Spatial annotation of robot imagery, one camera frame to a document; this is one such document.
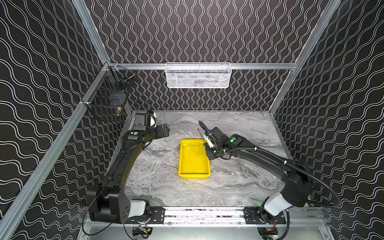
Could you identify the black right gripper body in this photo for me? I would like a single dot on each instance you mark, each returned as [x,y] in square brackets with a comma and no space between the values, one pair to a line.
[214,139]

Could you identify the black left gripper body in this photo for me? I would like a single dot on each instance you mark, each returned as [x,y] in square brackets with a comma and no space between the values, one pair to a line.
[163,130]

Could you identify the red black handled screwdriver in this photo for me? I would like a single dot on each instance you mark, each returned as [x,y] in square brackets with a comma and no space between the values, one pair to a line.
[202,136]

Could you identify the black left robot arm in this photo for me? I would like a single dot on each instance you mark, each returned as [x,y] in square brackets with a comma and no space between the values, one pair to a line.
[107,201]

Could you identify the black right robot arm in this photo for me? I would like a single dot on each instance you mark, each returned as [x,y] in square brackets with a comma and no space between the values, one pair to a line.
[297,182]

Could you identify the yellow plastic bin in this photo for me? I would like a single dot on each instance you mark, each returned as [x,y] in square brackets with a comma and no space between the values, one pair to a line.
[194,163]

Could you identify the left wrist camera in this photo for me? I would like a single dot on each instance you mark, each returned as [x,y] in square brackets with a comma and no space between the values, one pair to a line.
[145,121]

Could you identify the clear plastic wall basket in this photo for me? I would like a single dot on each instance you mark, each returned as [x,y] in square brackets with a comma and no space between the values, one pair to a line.
[198,78]

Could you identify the black wire wall basket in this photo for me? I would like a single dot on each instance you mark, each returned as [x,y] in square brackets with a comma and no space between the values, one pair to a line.
[108,103]

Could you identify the aluminium horizontal frame bar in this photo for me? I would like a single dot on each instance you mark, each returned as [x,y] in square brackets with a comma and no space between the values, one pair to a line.
[234,66]

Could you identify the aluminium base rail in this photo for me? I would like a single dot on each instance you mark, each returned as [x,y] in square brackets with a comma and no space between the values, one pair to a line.
[214,223]

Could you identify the aluminium left frame bar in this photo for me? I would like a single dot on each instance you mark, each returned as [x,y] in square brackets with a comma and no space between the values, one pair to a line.
[31,188]

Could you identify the aluminium corner post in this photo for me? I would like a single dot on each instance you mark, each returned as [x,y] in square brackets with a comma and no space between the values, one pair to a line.
[314,37]

